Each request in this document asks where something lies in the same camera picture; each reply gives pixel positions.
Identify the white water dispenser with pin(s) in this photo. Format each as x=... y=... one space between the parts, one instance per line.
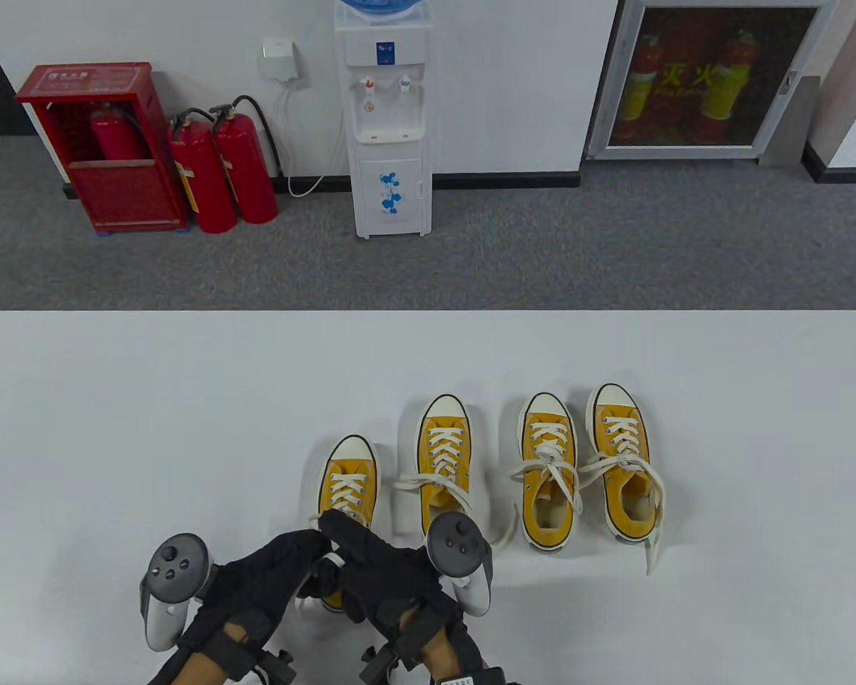
x=389 y=143

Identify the person's left forearm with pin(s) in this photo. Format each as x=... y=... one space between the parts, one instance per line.
x=207 y=663

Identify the blue water bottle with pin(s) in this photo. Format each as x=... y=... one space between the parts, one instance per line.
x=378 y=7

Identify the person's left hand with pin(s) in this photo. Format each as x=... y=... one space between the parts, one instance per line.
x=257 y=578

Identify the person's right forearm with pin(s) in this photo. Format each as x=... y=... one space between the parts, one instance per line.
x=446 y=653

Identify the red yellow fire extinguisher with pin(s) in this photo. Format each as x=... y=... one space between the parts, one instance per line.
x=727 y=93
x=638 y=93

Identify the person's right hand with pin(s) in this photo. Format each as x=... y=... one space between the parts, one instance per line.
x=385 y=578

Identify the glass door fire cabinet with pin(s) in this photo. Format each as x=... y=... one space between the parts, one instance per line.
x=713 y=78

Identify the white shoe lace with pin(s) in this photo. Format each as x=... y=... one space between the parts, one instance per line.
x=548 y=428
x=346 y=492
x=622 y=428
x=442 y=446

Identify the red extinguisher cabinet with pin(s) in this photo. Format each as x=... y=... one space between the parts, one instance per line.
x=125 y=196

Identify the black white handheld controller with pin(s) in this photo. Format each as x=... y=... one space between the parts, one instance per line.
x=175 y=564
x=456 y=546

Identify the white wall box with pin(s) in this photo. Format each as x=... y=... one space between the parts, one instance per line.
x=280 y=61

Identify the black box with white label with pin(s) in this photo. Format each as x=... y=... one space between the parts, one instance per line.
x=478 y=678

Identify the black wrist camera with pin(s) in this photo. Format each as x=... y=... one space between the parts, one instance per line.
x=378 y=663
x=278 y=667

